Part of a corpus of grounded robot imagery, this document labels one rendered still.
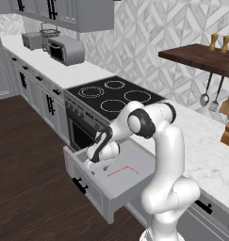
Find grey wall cupboards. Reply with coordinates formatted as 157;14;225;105
8;0;115;33

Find grey closed drawer front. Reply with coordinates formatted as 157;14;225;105
186;187;229;239

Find silver toaster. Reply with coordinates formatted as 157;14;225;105
21;31;43;52

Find steel hanging ladle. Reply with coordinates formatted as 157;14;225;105
199;72;213;107

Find steel oven front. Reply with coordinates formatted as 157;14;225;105
64;93;109;153

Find steel slotted spatula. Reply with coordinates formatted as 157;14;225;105
208;75;225;113

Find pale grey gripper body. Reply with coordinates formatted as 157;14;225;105
85;155;112;172

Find grey open drawer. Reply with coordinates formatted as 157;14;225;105
62;137;157;225

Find wooden shaker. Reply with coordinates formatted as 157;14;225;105
220;35;229;55
208;32;220;52

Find dark wooden shelf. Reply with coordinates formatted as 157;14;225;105
157;42;229;80

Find grey base cupboards run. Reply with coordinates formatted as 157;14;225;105
2;50;72;146

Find wire basket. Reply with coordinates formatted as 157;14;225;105
40;22;61;51

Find silver toaster oven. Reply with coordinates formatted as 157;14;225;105
47;35;86;67

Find grey tall cupboard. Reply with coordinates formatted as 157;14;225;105
0;12;22;102

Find wooden spatula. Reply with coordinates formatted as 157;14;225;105
219;79;229;116

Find black drawer handle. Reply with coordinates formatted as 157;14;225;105
72;177;90;195
194;199;214;216

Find black hob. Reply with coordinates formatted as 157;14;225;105
64;75;167;122

